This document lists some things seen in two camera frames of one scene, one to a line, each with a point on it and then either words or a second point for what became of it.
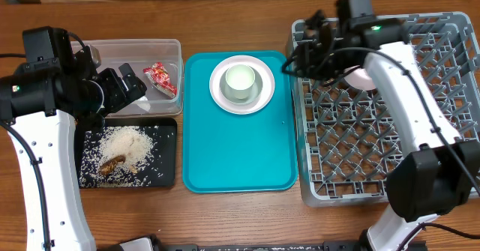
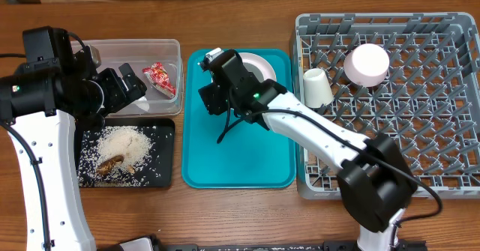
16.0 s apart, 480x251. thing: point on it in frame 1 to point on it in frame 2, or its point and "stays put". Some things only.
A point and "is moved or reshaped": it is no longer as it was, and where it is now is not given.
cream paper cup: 241,81 is moved or reshaped
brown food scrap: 108,165 stays put
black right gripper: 308,66 to 214,90
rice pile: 142,146 stays put
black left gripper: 121,95 stays put
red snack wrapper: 159,76 stays put
